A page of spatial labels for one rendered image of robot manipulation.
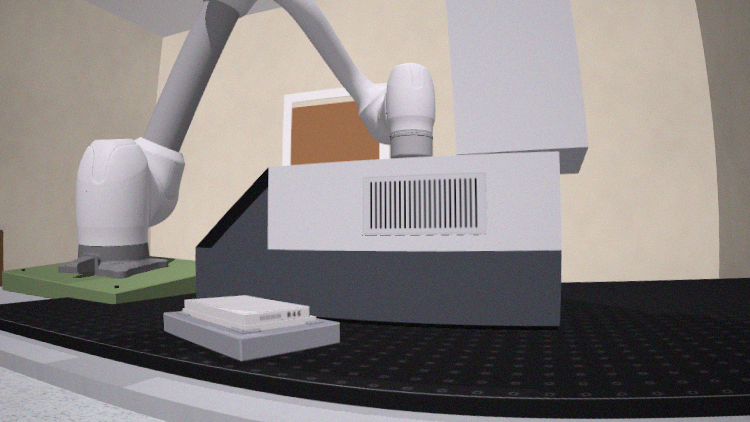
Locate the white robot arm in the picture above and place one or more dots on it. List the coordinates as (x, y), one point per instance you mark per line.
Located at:
(116, 194)

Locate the grey lab machine housing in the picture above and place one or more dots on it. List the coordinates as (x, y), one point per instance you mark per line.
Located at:
(461, 239)

